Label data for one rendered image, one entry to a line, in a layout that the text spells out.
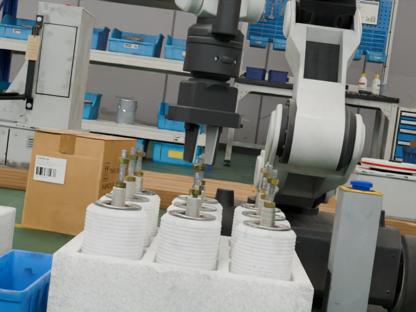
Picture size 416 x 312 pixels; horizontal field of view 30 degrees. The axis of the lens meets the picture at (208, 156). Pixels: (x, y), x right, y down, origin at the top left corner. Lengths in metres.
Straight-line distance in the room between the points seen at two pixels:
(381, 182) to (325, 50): 1.60
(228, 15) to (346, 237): 0.47
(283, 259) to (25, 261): 0.51
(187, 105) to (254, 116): 8.46
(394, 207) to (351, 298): 1.97
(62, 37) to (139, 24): 6.36
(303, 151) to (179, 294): 0.57
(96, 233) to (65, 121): 2.24
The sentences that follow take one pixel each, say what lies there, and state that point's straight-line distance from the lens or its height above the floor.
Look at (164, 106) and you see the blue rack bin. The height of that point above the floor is 0.43.
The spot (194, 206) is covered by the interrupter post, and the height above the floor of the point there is 0.27.
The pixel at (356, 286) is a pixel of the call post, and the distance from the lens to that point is 1.42.
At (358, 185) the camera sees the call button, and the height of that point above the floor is 0.32.
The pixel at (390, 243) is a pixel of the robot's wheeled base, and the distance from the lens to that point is 1.78.
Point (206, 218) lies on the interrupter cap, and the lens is 1.19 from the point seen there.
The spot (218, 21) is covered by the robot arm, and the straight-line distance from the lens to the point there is 1.16.
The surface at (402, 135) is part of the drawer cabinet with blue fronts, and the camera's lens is 6.76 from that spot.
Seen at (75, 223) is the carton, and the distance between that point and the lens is 2.38.
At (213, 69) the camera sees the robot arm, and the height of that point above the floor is 0.48.
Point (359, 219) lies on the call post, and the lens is 1.40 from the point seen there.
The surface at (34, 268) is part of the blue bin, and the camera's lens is 1.48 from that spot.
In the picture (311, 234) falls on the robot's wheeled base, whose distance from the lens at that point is 1.74.
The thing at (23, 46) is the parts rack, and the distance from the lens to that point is 6.12.
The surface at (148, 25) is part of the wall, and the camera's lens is 9.75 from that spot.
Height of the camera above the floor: 0.41
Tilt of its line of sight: 3 degrees down
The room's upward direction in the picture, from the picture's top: 8 degrees clockwise
